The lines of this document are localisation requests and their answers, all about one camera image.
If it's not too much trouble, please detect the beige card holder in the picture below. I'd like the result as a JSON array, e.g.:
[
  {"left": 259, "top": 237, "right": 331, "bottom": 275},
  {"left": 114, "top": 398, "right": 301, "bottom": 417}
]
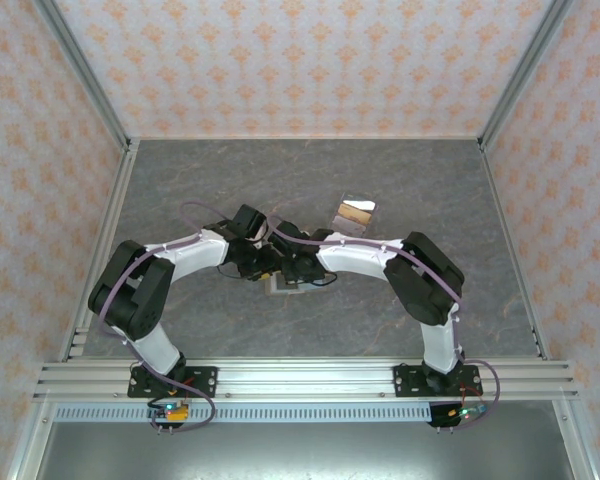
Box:
[{"left": 264, "top": 271, "right": 332, "bottom": 299}]

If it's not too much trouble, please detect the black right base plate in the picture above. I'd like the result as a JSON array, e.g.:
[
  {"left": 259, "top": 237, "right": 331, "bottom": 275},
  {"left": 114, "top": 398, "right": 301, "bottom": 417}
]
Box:
[{"left": 392, "top": 364, "right": 482, "bottom": 399}]

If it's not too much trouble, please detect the aluminium mounting rail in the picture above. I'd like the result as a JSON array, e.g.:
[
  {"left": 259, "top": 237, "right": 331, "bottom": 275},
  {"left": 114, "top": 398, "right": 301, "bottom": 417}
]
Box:
[{"left": 32, "top": 357, "right": 580, "bottom": 402}]

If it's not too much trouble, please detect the aluminium frame post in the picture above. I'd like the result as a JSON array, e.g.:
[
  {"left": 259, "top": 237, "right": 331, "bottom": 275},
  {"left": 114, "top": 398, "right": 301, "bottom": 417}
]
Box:
[
  {"left": 478, "top": 0, "right": 575, "bottom": 151},
  {"left": 32, "top": 0, "right": 133, "bottom": 151}
]

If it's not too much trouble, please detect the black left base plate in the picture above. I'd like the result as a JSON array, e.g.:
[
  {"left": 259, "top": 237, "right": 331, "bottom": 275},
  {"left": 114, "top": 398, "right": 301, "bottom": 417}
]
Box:
[{"left": 126, "top": 365, "right": 219, "bottom": 400}]

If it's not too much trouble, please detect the left circuit board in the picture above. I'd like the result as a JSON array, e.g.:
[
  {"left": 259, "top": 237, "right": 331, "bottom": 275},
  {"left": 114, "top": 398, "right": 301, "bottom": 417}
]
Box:
[{"left": 147, "top": 399, "right": 191, "bottom": 425}]

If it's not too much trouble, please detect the clear plastic tray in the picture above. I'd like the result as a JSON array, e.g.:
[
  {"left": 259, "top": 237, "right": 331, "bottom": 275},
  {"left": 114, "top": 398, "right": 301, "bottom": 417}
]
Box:
[{"left": 327, "top": 191, "right": 383, "bottom": 241}]

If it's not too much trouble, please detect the pale card with black stripe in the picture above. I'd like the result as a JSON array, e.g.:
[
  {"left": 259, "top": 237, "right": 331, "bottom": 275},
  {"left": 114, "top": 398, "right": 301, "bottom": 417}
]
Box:
[{"left": 332, "top": 217, "right": 369, "bottom": 238}]

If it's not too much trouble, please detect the aluminium side rail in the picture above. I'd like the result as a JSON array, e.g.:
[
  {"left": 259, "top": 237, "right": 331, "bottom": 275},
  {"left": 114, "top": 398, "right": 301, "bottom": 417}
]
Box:
[
  {"left": 479, "top": 139, "right": 552, "bottom": 362},
  {"left": 57, "top": 138, "right": 141, "bottom": 362}
]

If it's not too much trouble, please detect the grey metal panel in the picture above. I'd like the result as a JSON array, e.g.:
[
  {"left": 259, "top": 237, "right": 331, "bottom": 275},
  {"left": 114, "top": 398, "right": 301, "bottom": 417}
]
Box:
[{"left": 34, "top": 422, "right": 576, "bottom": 480}]

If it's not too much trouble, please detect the circuit board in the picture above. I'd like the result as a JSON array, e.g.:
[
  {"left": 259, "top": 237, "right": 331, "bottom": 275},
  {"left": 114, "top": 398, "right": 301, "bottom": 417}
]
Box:
[
  {"left": 447, "top": 403, "right": 492, "bottom": 422},
  {"left": 147, "top": 399, "right": 191, "bottom": 425}
]

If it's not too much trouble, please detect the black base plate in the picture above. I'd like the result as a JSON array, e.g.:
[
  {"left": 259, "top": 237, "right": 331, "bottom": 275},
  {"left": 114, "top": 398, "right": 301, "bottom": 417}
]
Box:
[
  {"left": 392, "top": 364, "right": 482, "bottom": 399},
  {"left": 126, "top": 365, "right": 219, "bottom": 400}
]

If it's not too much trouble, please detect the grey slotted cable duct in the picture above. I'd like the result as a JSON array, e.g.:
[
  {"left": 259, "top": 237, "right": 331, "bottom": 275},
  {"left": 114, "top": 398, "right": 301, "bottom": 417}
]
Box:
[{"left": 53, "top": 403, "right": 434, "bottom": 425}]

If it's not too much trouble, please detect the brown orange card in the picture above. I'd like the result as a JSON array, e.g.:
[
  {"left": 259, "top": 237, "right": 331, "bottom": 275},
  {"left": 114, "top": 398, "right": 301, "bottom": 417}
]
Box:
[{"left": 336, "top": 205, "right": 374, "bottom": 225}]

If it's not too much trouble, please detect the right circuit board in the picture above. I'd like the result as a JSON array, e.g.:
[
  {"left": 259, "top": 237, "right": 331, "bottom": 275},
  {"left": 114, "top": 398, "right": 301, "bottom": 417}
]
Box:
[{"left": 447, "top": 403, "right": 492, "bottom": 422}]

